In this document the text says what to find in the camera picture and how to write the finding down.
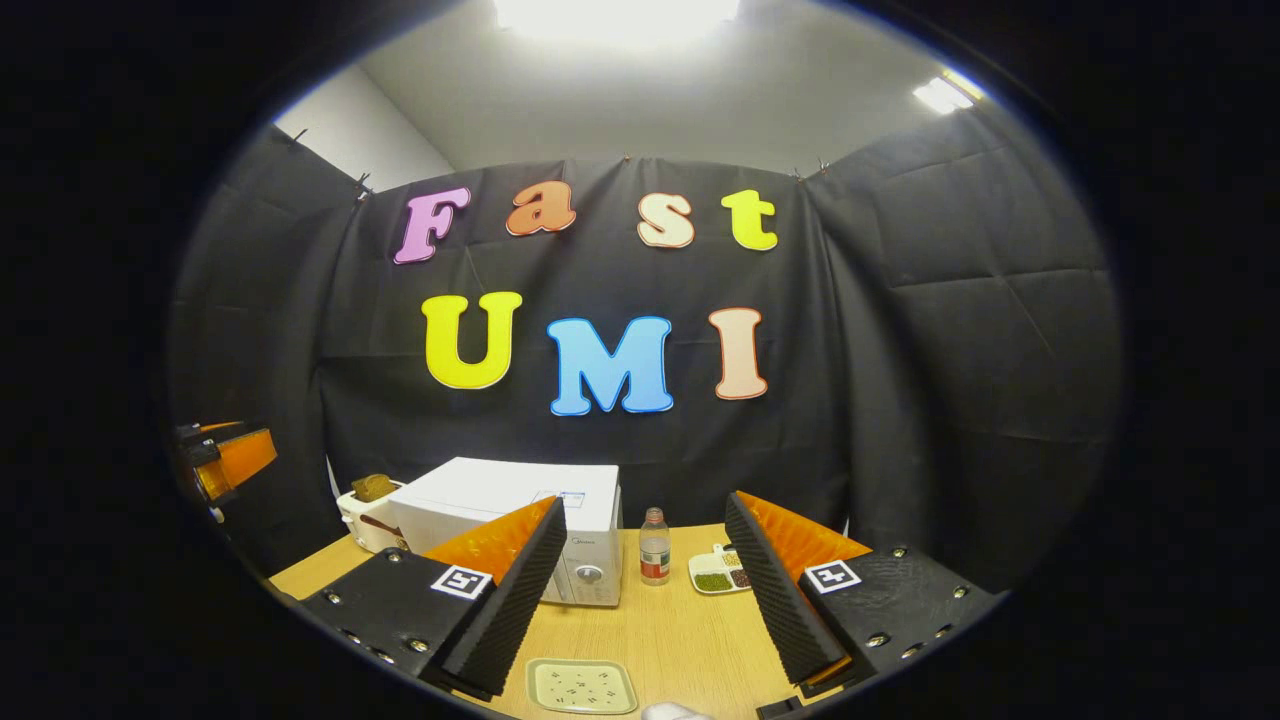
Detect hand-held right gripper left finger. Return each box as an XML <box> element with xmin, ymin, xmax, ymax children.
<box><xmin>300</xmin><ymin>497</ymin><xmax>568</xmax><ymax>701</ymax></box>

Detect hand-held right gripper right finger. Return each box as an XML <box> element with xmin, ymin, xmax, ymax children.
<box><xmin>725</xmin><ymin>490</ymin><xmax>1001</xmax><ymax>701</ymax></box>

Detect white microwave oven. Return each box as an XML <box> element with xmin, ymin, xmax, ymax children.
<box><xmin>388</xmin><ymin>457</ymin><xmax>623</xmax><ymax>608</ymax></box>

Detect white divided dish of beans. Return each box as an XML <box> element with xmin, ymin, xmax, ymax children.
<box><xmin>688</xmin><ymin>543</ymin><xmax>753</xmax><ymax>596</ymax></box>

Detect pale green square tray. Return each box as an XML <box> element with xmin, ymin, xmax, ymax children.
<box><xmin>526</xmin><ymin>657</ymin><xmax>639</xmax><ymax>715</ymax></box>

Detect clear bottle with red label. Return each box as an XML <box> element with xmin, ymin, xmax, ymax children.
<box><xmin>640</xmin><ymin>507</ymin><xmax>672</xmax><ymax>586</ymax></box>

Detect white toaster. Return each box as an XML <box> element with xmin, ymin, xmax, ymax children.
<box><xmin>336</xmin><ymin>480</ymin><xmax>406</xmax><ymax>554</ymax></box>

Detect black backdrop cloth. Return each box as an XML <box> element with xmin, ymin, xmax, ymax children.
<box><xmin>165</xmin><ymin>105</ymin><xmax>1126</xmax><ymax>593</ymax></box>

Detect small ceiling light panel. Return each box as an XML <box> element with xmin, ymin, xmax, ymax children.
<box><xmin>911</xmin><ymin>69</ymin><xmax>988</xmax><ymax>115</ymax></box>

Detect wide ceiling light panel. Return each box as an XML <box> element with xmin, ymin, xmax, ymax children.
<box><xmin>495</xmin><ymin>0</ymin><xmax>741</xmax><ymax>43</ymax></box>

